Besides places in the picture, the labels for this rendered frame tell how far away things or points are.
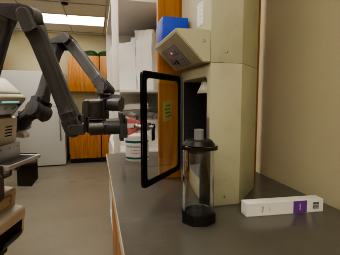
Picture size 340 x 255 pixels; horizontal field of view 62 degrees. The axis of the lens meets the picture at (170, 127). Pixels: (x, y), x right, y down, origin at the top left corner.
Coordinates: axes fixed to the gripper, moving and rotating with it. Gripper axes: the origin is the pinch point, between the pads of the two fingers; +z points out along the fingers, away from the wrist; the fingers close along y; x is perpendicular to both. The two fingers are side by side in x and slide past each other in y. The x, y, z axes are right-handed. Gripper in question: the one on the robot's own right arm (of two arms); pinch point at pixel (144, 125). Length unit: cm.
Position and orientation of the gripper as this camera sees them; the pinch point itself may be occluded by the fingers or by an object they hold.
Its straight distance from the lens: 104.8
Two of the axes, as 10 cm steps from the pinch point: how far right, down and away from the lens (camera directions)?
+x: -2.4, -1.0, 9.7
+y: -0.2, -9.9, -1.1
